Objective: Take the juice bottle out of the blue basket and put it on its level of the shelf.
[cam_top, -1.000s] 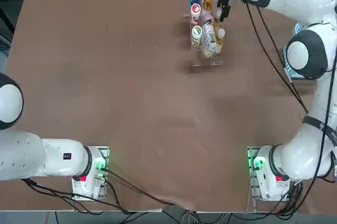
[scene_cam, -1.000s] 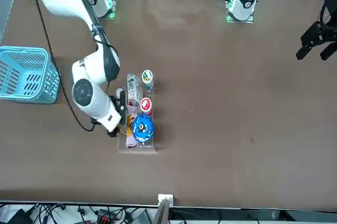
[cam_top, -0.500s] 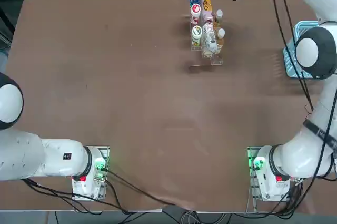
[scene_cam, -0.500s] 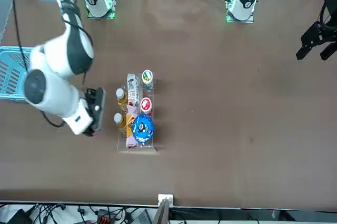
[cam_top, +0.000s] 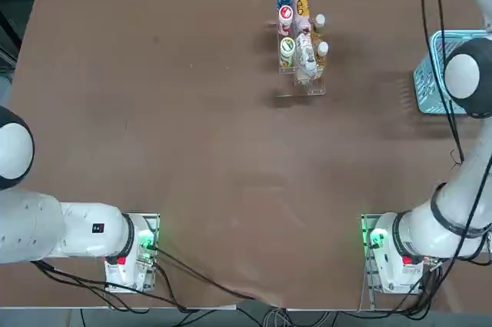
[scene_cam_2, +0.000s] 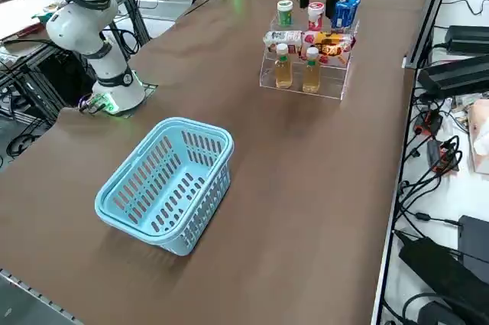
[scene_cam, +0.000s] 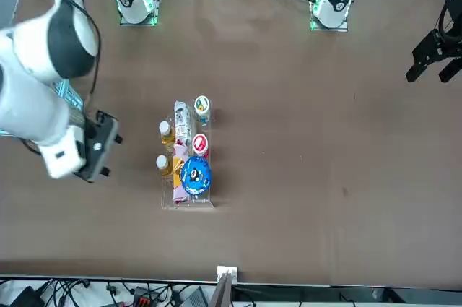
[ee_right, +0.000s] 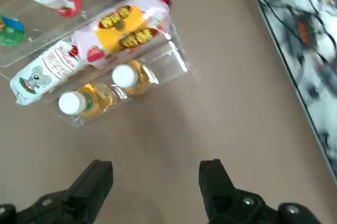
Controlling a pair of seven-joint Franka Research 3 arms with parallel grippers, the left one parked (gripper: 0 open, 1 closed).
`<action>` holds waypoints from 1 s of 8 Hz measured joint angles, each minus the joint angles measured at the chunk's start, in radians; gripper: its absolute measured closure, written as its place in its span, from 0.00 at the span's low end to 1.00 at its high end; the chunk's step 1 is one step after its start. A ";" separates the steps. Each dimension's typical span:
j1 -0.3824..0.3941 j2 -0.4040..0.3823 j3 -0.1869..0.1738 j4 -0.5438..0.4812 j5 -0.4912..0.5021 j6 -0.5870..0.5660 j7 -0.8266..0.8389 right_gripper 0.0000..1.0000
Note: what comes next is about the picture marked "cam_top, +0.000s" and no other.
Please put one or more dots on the amber juice bottle white cap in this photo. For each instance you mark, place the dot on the amber juice bottle white cap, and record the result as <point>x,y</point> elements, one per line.
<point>323,54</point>
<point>319,25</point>

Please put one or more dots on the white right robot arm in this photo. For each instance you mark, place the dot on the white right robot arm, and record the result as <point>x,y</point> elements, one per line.
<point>430,227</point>

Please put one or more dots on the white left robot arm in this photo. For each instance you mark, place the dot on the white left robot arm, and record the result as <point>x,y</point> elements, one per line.
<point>77,227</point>

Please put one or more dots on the clear acrylic stepped shelf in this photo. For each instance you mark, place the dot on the clear acrylic stepped shelf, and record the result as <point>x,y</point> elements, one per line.
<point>311,88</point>

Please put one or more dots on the light blue plastic basket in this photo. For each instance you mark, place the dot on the light blue plastic basket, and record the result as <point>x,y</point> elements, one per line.
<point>428,84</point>

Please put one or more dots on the green lidded white cup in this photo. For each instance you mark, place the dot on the green lidded white cup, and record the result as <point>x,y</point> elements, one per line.
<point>287,50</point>

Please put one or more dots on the red lidded white cup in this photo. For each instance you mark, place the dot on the red lidded white cup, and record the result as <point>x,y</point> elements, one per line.
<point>286,17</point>

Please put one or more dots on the pink snack packet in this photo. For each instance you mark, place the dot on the pink snack packet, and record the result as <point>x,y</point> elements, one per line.
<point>302,5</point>

